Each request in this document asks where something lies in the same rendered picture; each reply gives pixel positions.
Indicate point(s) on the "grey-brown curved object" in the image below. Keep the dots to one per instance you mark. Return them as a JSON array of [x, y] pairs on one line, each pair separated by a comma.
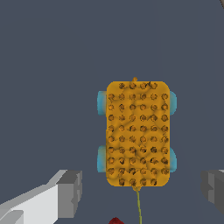
[[222, 2]]

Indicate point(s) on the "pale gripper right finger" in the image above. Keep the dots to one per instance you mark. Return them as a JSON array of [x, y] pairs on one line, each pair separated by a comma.
[[214, 189]]

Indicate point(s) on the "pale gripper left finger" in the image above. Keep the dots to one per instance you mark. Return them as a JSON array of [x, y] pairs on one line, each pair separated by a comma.
[[49, 197]]

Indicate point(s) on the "dark red object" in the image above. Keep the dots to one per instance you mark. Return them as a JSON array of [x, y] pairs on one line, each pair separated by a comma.
[[116, 221]]

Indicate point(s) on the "orange studded toy wagon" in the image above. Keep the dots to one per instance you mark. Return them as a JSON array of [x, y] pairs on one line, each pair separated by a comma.
[[137, 134]]

